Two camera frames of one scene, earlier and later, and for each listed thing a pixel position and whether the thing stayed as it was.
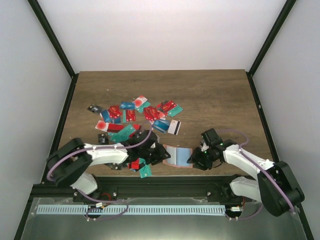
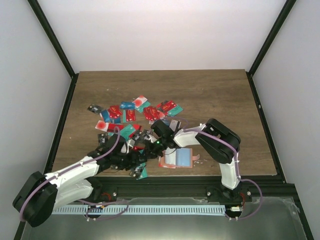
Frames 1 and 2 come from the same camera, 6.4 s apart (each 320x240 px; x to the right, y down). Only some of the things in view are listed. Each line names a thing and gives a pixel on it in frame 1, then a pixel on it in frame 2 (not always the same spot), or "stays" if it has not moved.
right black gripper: (195, 158) to (151, 153)
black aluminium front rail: (210, 187) stays
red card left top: (114, 111) stays
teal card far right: (175, 111) stays
